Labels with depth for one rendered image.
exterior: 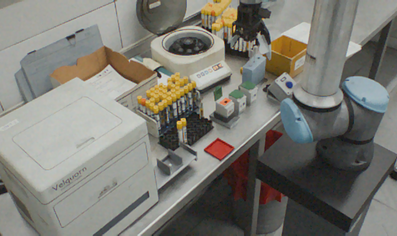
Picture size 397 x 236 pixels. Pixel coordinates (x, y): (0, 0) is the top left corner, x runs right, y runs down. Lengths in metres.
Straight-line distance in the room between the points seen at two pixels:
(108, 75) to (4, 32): 0.38
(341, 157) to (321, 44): 0.37
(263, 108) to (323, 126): 0.46
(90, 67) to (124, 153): 0.65
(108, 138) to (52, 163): 0.13
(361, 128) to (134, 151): 0.55
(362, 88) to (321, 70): 0.18
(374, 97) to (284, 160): 0.29
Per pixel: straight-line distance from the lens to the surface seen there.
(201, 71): 1.50
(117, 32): 1.64
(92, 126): 0.93
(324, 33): 0.87
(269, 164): 1.12
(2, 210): 1.25
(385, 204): 2.39
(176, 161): 1.17
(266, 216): 1.98
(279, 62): 1.54
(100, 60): 1.54
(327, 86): 0.94
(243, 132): 1.32
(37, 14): 1.43
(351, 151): 1.13
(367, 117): 1.05
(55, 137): 0.93
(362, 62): 3.46
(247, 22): 1.31
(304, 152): 1.17
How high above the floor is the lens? 1.76
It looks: 40 degrees down
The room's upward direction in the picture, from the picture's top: 2 degrees counter-clockwise
